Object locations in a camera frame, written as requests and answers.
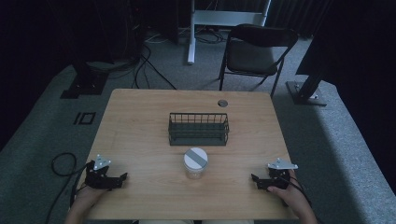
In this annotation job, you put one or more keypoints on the black post with grey base plate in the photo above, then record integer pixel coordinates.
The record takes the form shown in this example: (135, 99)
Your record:
(306, 91)

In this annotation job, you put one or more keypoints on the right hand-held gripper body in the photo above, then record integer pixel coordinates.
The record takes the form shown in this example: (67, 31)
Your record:
(280, 175)

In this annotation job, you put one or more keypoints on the white metal desk frame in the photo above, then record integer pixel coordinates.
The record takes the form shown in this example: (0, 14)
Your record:
(199, 18)

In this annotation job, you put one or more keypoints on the person's right hand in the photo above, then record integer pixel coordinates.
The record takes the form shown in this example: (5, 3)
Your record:
(291, 193)

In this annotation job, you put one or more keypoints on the black stand with base plate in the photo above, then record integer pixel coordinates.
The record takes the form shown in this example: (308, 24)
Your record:
(84, 84)

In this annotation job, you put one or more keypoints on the clear jar with white lid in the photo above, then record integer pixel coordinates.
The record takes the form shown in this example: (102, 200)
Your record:
(195, 163)

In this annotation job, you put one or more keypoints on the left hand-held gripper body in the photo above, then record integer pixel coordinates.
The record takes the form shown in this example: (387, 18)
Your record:
(97, 177)

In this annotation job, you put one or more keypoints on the black folding chair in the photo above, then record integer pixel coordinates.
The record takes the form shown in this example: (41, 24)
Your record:
(253, 54)

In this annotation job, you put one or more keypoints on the round grey table grommet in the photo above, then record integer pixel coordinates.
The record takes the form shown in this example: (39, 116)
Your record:
(222, 103)

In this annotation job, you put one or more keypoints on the person's left hand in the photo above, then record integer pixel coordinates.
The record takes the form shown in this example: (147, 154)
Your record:
(88, 196)

